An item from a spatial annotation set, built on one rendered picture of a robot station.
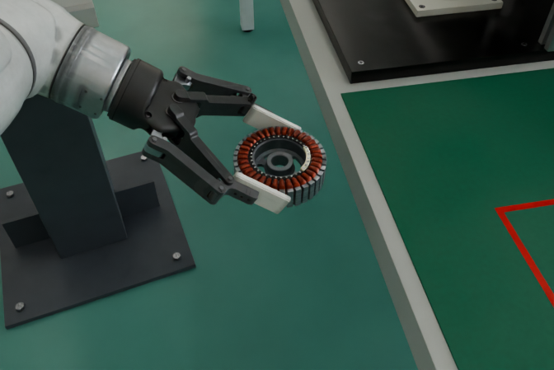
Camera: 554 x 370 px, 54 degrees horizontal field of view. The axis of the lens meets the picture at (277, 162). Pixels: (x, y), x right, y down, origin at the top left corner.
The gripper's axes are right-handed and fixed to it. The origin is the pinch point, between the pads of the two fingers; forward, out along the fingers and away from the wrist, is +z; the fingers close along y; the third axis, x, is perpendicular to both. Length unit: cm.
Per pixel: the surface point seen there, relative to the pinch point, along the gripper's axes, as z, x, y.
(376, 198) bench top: 11.8, 4.0, 2.3
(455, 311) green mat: 18.6, 7.9, 16.4
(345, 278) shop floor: 49, -61, -35
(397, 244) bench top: 13.9, 5.1, 8.7
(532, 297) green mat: 25.5, 11.7, 13.9
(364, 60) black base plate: 8.9, 5.0, -22.5
